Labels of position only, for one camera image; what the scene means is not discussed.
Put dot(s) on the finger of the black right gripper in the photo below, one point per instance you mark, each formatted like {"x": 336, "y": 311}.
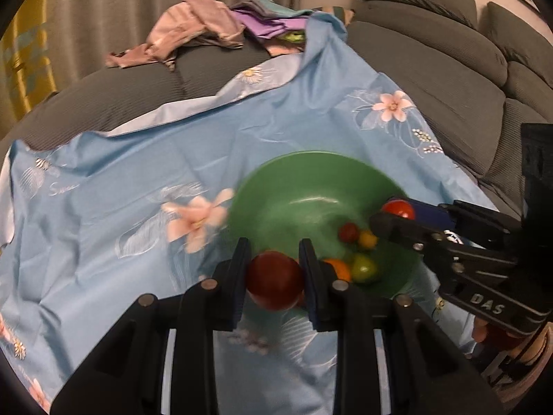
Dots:
{"x": 429, "y": 238}
{"x": 467, "y": 221}

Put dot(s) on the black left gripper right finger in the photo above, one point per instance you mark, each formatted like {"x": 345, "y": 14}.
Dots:
{"x": 389, "y": 350}

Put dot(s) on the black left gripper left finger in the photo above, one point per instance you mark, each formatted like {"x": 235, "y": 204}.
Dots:
{"x": 123, "y": 374}

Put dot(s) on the red cherry tomato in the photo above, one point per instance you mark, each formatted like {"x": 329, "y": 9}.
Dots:
{"x": 274, "y": 281}
{"x": 400, "y": 208}
{"x": 348, "y": 233}

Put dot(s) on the green oval fruit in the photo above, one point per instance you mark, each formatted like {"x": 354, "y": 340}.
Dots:
{"x": 364, "y": 269}

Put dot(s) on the orange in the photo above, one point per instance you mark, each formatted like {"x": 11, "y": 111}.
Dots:
{"x": 341, "y": 268}

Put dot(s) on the green plastic bowl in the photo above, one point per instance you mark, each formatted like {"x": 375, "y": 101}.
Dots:
{"x": 307, "y": 195}

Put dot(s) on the person's right hand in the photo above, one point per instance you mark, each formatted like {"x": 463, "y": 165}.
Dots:
{"x": 526, "y": 348}

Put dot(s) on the small orange-yellow fruit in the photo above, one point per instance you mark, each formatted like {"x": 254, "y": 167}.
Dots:
{"x": 367, "y": 240}

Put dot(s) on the grey sofa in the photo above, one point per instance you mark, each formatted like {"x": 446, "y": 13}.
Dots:
{"x": 475, "y": 82}

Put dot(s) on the light blue floral cloth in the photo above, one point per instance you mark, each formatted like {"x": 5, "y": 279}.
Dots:
{"x": 88, "y": 227}

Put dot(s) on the purple clothes pile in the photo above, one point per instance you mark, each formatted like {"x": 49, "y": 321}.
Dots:
{"x": 280, "y": 30}

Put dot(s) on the yellow patterned curtain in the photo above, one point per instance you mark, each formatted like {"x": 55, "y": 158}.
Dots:
{"x": 27, "y": 76}

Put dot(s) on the pink clothes pile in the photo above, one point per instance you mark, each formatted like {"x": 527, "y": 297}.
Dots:
{"x": 189, "y": 23}

